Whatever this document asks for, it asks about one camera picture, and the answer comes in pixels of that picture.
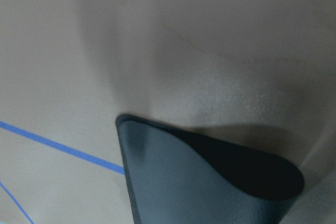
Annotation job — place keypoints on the black mouse pad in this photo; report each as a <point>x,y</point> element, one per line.
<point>177,176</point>

